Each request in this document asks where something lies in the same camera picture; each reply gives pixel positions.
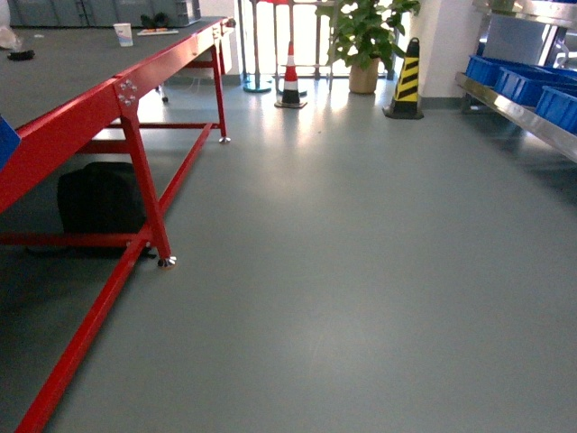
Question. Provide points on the black bag under table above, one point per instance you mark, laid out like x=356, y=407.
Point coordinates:
x=102, y=198

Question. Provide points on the yellow black striped cone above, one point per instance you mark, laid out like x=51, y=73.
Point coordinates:
x=404, y=103

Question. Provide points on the white paper cup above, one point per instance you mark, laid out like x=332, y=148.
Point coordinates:
x=124, y=34

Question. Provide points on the steel roller shelf rack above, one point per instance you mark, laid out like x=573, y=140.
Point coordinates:
x=558, y=14

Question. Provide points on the red steel table frame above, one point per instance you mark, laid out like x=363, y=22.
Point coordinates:
x=80, y=95

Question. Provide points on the red white traffic cone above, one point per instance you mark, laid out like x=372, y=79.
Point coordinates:
x=290, y=97

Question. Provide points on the green potted plant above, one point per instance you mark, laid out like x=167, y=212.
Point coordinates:
x=364, y=34

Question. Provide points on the blue rectangular plastic block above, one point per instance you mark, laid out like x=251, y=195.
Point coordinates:
x=9, y=141

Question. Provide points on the blue small bin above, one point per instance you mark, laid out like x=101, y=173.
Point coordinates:
x=525, y=86
x=558, y=106
x=486, y=70

